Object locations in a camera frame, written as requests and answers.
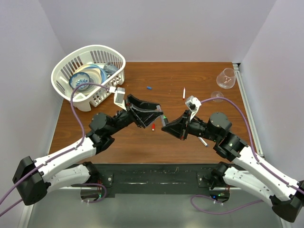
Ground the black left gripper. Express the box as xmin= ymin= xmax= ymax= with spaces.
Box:
xmin=107 ymin=94 xmax=163 ymax=135

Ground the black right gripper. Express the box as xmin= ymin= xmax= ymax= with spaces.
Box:
xmin=162 ymin=109 xmax=219 ymax=142

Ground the black green highlighter pen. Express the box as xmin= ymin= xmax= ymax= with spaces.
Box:
xmin=161 ymin=115 xmax=169 ymax=126

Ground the purple marker pen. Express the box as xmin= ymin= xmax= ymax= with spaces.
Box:
xmin=198 ymin=137 xmax=209 ymax=147

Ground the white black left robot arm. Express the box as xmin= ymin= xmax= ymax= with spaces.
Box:
xmin=12 ymin=95 xmax=163 ymax=206

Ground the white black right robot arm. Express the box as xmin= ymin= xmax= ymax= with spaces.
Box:
xmin=162 ymin=110 xmax=304 ymax=223

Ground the white red pen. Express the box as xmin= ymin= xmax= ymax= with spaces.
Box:
xmin=182 ymin=87 xmax=186 ymax=100

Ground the light blue plate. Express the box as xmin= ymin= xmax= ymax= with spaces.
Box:
xmin=91 ymin=64 xmax=108 ymax=84

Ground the grey blue mug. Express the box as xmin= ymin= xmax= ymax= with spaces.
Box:
xmin=103 ymin=62 xmax=118 ymax=76

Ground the beige blue plate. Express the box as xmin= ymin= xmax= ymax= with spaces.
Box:
xmin=75 ymin=66 xmax=103 ymax=95

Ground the clear wine glass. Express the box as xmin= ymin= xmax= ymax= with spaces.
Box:
xmin=211 ymin=68 xmax=236 ymax=103

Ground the blue patterned bowl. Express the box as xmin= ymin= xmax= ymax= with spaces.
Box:
xmin=69 ymin=72 xmax=90 ymax=91

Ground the white dish rack basket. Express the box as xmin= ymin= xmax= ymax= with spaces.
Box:
xmin=51 ymin=45 xmax=126 ymax=112

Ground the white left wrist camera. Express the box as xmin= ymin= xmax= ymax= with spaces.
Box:
xmin=114 ymin=87 xmax=126 ymax=111

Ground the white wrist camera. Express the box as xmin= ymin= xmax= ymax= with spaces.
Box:
xmin=114 ymin=87 xmax=126 ymax=111
xmin=185 ymin=95 xmax=201 ymax=121

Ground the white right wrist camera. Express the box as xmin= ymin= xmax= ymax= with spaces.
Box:
xmin=185 ymin=95 xmax=201 ymax=121

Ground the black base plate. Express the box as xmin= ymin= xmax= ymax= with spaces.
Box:
xmin=84 ymin=162 xmax=233 ymax=200

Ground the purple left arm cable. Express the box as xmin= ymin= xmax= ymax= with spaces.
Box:
xmin=0 ymin=82 xmax=117 ymax=217

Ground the aluminium frame rail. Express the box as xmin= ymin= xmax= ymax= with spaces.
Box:
xmin=232 ymin=63 xmax=265 ymax=158

